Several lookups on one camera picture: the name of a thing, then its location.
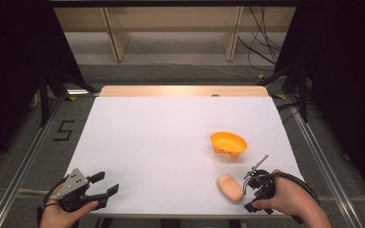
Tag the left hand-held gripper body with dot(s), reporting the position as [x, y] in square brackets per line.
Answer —
[73, 181]

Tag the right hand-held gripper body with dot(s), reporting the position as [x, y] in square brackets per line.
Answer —
[263, 186]

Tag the peach oval bread roll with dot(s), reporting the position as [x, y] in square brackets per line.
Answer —
[230, 187]

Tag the orange plastic bowl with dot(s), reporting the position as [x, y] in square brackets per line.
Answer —
[228, 144]

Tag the person's right hand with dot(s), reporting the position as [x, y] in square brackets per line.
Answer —
[290, 199]

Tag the person's left hand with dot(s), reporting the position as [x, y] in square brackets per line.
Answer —
[57, 217]

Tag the white table mat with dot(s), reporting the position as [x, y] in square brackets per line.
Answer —
[158, 148]

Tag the black tripod stand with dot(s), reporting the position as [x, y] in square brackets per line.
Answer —
[46, 95]
[302, 91]

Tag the light wooden table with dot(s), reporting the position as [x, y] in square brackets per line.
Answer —
[171, 91]

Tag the black curtain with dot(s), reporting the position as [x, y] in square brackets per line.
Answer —
[345, 79]
[12, 63]

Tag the light wooden shelf unit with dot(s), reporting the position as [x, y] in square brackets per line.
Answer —
[171, 19]

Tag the aluminium floor rail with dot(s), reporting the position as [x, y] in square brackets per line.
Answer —
[323, 164]
[22, 167]

